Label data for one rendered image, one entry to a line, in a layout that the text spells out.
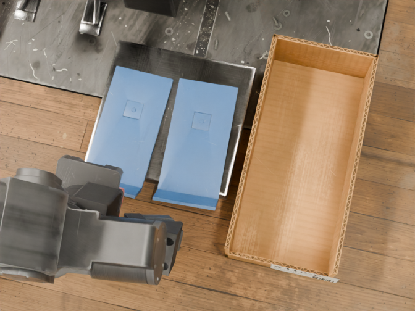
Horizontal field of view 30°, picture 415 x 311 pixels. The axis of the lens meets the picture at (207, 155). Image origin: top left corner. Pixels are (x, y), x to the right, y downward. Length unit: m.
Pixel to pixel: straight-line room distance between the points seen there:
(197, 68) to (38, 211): 0.37
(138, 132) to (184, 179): 0.08
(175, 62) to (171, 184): 0.15
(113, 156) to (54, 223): 0.28
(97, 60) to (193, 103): 0.14
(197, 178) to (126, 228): 0.24
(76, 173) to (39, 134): 0.18
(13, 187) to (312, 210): 0.40
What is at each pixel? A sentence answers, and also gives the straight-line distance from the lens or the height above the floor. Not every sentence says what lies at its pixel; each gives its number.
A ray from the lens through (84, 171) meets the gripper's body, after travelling 0.78.
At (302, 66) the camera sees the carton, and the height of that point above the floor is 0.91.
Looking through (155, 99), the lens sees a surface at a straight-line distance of 0.91.
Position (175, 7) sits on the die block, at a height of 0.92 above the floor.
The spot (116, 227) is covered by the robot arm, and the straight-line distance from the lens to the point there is 0.66.
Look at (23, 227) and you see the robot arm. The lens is 0.61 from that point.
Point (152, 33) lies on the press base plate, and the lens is 0.97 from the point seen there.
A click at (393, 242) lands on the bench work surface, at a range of 0.91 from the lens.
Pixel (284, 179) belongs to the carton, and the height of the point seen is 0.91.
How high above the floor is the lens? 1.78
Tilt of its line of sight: 75 degrees down
